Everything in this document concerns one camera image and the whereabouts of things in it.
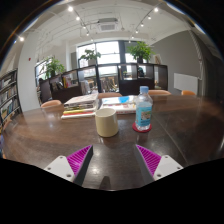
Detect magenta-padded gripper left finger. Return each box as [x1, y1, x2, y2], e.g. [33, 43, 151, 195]
[43, 144, 94, 187]

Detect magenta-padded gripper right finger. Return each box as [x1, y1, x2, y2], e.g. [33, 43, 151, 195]
[134, 144, 184, 186]

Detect clear blue-capped water bottle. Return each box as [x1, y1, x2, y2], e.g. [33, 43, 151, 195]
[134, 85, 154, 132]

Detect cream ceramic cup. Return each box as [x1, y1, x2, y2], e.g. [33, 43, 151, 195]
[94, 107, 120, 138]

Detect orange chairs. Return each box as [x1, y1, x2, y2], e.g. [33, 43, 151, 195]
[40, 89, 198, 108]

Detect stack of books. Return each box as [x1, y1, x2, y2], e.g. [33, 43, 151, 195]
[60, 92, 100, 120]

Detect low dark shelf unit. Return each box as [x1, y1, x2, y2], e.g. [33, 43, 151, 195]
[38, 62, 169, 104]

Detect tall dark bookshelf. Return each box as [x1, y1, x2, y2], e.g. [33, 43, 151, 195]
[0, 68, 23, 126]

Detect person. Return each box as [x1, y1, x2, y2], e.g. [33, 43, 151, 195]
[137, 67, 146, 79]

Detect green potted plant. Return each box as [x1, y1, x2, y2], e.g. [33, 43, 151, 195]
[126, 40, 155, 64]
[79, 48, 102, 67]
[44, 57, 66, 79]

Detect ceiling air conditioner unit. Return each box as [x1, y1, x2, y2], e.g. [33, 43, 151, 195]
[97, 17, 120, 33]

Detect ceiling spot lights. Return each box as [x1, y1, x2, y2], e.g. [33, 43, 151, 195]
[18, 4, 161, 43]

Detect white wall radiator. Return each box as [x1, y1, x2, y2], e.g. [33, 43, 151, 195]
[173, 72, 199, 95]

